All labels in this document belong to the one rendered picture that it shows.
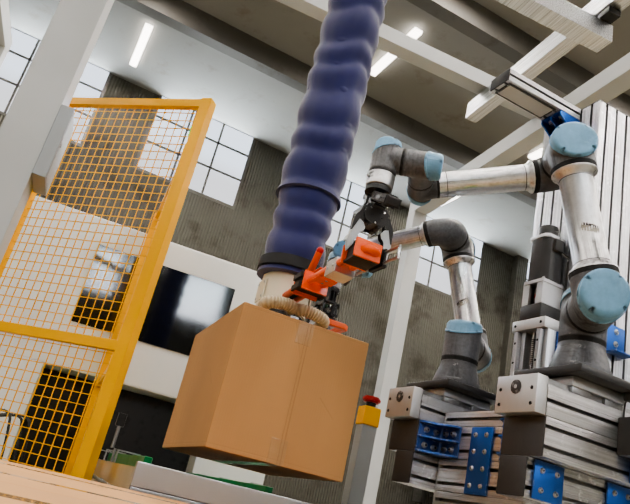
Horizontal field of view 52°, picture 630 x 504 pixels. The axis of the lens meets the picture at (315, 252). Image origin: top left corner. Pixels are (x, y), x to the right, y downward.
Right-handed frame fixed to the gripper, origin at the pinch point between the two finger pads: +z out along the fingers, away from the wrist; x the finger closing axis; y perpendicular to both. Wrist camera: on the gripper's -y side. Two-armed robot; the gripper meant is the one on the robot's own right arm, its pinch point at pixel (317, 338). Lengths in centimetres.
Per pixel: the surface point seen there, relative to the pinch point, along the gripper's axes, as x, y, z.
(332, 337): -18, 61, 13
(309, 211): -28, 39, -32
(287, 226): -33, 36, -25
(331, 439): -12, 61, 41
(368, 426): 24.6, 8.5, 27.9
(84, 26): -122, -10, -93
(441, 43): 238, -423, -546
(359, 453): 23.0, 8.6, 38.2
